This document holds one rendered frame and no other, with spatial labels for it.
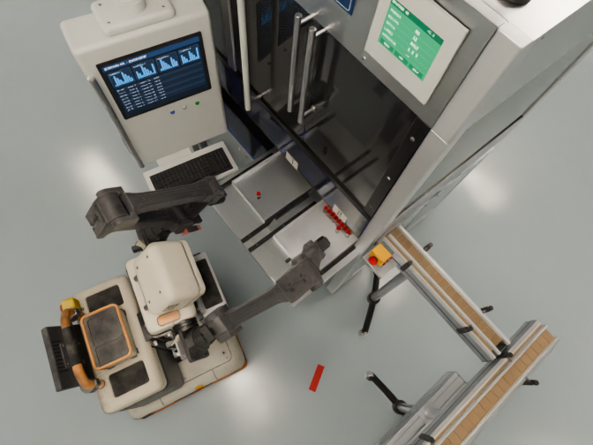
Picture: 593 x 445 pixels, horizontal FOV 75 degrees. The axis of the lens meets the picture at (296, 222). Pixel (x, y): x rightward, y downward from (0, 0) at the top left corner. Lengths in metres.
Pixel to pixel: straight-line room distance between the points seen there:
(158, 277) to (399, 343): 1.84
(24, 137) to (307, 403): 2.79
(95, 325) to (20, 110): 2.31
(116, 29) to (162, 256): 0.79
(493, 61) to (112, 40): 1.21
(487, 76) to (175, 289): 0.99
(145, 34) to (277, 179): 0.84
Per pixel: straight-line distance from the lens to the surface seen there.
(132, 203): 1.16
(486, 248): 3.15
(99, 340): 1.80
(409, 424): 2.15
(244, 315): 1.22
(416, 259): 1.85
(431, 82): 0.96
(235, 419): 2.59
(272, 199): 1.88
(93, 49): 1.59
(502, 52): 0.85
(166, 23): 1.60
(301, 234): 1.81
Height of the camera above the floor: 2.57
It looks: 67 degrees down
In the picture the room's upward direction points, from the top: 11 degrees clockwise
